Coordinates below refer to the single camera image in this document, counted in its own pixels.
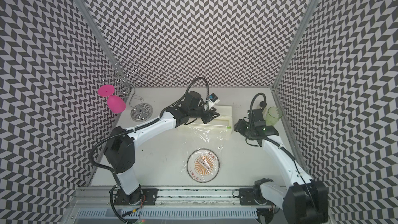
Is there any cream plastic wrap dispenser box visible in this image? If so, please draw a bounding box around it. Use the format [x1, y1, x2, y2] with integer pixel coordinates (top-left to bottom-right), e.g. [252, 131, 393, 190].
[183, 105, 233, 135]

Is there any white plate orange pattern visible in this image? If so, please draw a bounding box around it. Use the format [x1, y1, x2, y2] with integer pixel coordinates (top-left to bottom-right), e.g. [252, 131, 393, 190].
[186, 148, 220, 183]

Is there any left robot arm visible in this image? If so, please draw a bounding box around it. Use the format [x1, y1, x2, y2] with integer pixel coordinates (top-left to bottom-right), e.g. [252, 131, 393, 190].
[89, 91, 220, 205]

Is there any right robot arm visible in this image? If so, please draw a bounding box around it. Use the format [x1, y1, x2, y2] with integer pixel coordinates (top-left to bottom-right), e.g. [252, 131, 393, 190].
[234, 109, 329, 224]

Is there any green translucent plastic cup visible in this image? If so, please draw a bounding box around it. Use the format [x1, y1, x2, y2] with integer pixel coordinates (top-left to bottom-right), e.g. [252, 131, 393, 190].
[265, 106, 283, 126]

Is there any small jar black lid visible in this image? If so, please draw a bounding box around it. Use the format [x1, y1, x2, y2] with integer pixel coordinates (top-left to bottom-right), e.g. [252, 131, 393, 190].
[259, 101, 267, 110]

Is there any pink plastic wine glass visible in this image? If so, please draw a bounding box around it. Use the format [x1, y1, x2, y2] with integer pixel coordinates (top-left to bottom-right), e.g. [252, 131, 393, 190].
[97, 84, 126, 114]

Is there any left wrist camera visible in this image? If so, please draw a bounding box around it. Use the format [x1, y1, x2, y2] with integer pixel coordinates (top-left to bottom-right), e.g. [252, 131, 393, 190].
[207, 93, 220, 108]

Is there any metal wire glass rack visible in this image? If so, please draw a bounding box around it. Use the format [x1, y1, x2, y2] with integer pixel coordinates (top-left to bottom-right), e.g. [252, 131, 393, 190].
[98, 65, 153, 122]

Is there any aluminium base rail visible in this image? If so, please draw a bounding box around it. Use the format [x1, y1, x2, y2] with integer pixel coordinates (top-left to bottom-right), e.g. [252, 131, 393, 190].
[73, 186, 324, 209]

